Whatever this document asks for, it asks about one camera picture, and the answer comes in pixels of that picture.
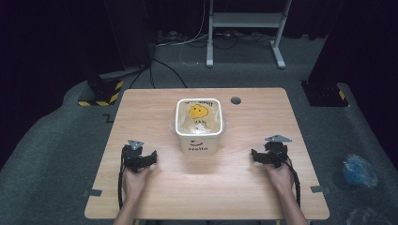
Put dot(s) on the person's right hand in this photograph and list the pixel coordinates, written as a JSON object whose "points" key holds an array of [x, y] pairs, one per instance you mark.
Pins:
{"points": [[281, 179]]}

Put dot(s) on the white metal stand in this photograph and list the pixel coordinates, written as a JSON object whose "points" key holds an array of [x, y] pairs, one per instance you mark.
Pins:
{"points": [[247, 19]]}

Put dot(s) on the grey tape piece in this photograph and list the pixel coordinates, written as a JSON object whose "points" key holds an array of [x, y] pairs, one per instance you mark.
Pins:
{"points": [[93, 192], [319, 189]]}

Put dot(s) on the clear smiley print plastic bag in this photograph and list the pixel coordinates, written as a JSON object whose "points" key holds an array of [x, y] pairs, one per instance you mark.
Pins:
{"points": [[198, 112]]}

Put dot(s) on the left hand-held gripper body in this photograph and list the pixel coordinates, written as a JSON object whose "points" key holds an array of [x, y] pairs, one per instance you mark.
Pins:
{"points": [[133, 159]]}

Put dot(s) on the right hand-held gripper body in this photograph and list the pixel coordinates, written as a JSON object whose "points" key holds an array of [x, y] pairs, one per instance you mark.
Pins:
{"points": [[277, 153]]}

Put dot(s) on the person's left hand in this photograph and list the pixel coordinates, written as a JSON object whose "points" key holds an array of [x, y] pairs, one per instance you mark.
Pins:
{"points": [[134, 186]]}

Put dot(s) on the white square bin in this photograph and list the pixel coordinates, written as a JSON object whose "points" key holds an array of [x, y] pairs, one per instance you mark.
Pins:
{"points": [[200, 145]]}

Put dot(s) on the black yellow striped base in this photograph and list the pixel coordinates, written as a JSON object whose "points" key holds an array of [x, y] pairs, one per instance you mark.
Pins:
{"points": [[101, 93], [325, 93]]}

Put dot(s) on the blue plastic bag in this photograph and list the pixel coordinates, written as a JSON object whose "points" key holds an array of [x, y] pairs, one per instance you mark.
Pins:
{"points": [[359, 172]]}

